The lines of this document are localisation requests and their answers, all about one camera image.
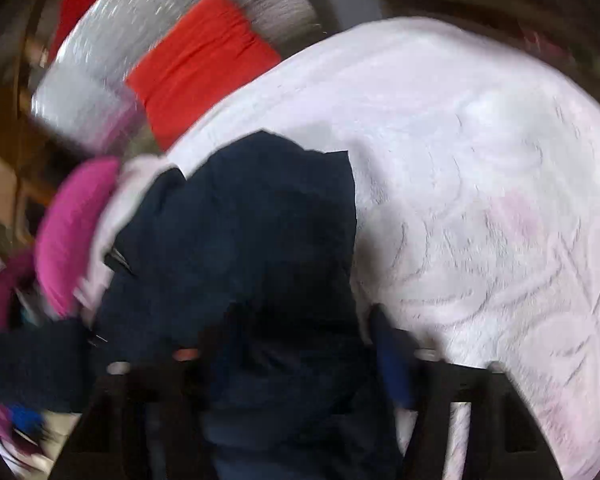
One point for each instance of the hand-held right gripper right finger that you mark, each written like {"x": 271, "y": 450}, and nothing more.
{"x": 396, "y": 362}

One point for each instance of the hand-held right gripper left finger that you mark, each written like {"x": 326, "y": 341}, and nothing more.
{"x": 111, "y": 425}

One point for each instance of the navy blue garment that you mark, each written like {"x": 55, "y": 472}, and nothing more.
{"x": 255, "y": 235}

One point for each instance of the pile of coloured clothes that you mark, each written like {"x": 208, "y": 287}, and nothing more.
{"x": 0, "y": 290}

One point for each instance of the bright blue garment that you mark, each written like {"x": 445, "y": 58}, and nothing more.
{"x": 25, "y": 420}

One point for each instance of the magenta pillow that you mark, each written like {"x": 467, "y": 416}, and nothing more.
{"x": 70, "y": 230}

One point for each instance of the white fleece blanket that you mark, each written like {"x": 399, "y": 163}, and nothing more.
{"x": 455, "y": 160}

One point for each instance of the folded red cloth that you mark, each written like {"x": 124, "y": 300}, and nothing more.
{"x": 200, "y": 60}

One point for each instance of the silver foil mat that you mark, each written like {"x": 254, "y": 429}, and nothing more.
{"x": 145, "y": 5}

